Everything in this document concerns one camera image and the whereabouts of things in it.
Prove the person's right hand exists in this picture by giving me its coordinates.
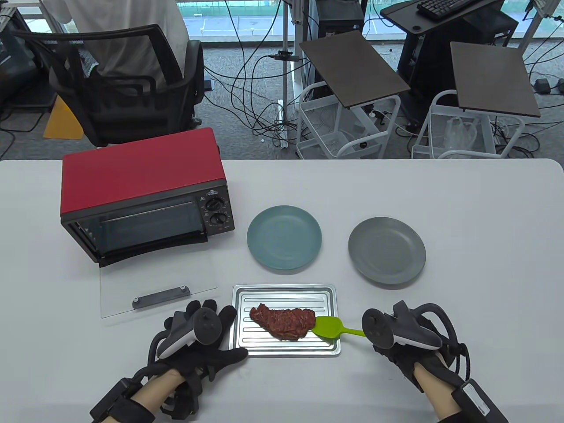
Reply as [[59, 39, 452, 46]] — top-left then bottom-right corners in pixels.
[[372, 322, 460, 392]]

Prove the person's left forearm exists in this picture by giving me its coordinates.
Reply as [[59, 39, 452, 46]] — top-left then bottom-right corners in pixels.
[[130, 368, 186, 408]]

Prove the green dessert spatula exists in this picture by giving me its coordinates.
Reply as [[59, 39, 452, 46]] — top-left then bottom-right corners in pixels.
[[312, 315, 366, 341]]

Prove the clear plastic bag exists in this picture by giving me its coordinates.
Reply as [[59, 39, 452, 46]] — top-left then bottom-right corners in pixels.
[[444, 117, 479, 152]]

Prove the black office chair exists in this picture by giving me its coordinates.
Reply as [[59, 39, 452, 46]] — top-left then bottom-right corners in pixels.
[[9, 24, 205, 148]]

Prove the orange floor mat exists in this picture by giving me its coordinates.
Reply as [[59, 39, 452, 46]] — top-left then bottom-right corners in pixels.
[[44, 96, 84, 140]]

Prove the brown tilted board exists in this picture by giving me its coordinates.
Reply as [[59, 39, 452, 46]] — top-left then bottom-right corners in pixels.
[[299, 30, 411, 109], [450, 41, 541, 118]]

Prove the black keyboard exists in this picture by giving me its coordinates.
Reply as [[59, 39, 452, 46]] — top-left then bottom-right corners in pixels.
[[416, 0, 479, 22]]

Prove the person's right forearm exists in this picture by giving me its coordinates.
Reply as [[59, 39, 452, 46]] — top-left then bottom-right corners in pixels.
[[414, 364, 463, 417]]

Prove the brown steak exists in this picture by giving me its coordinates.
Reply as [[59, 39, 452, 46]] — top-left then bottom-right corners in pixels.
[[249, 303, 316, 341]]

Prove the aluminium frame post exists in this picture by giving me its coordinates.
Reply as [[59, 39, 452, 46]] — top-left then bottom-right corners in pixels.
[[280, 0, 304, 148]]

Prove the grey VR controller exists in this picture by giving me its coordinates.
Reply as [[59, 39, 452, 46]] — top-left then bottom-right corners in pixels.
[[361, 301, 459, 351], [148, 307, 223, 366]]

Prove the black equipment case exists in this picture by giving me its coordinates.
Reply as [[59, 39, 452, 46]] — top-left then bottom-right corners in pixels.
[[0, 9, 42, 75]]

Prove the silver baking tray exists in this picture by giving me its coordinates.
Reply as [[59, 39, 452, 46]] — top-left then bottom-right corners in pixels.
[[229, 284, 341, 358]]

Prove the grey plate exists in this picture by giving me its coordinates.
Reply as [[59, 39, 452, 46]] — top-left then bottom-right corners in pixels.
[[348, 216, 427, 285]]

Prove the black computer tower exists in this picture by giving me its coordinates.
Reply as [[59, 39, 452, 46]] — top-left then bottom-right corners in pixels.
[[308, 0, 366, 45]]

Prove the black tilted desk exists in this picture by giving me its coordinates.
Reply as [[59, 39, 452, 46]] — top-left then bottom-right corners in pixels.
[[380, 0, 519, 106]]

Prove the white wire cart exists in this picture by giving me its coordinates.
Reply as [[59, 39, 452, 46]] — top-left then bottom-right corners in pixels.
[[295, 82, 401, 159], [412, 90, 526, 159]]

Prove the tangle of black cables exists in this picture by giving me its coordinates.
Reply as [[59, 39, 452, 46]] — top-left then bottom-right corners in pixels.
[[189, 0, 309, 141]]

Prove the black wrist strap with box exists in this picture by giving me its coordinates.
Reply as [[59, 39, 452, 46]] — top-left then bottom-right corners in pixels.
[[434, 380, 509, 423], [89, 378, 156, 423]]

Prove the person's left hand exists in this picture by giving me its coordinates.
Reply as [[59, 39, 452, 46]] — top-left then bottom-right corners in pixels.
[[162, 300, 249, 419]]

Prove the teal plate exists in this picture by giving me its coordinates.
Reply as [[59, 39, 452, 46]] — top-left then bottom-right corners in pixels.
[[247, 205, 323, 271]]

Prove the red toaster oven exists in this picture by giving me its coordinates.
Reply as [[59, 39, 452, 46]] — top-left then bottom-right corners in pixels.
[[60, 128, 235, 319]]

